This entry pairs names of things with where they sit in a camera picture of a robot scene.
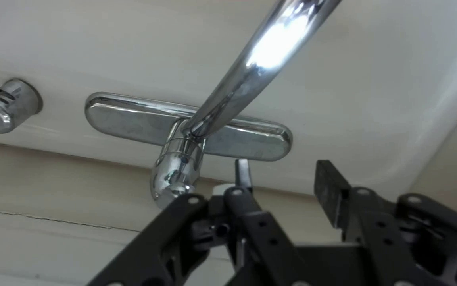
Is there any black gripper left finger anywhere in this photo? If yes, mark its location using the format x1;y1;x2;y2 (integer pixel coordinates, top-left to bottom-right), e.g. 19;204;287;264
87;159;314;286

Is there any chrome sink faucet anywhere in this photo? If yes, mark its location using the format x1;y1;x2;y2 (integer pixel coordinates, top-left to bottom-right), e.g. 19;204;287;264
84;0;341;209

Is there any chrome sink side knob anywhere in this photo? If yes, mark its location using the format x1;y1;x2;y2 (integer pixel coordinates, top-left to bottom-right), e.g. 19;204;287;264
0;78;43;134

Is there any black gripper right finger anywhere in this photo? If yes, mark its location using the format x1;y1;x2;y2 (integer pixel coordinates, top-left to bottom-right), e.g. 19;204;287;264
314;161;457;286

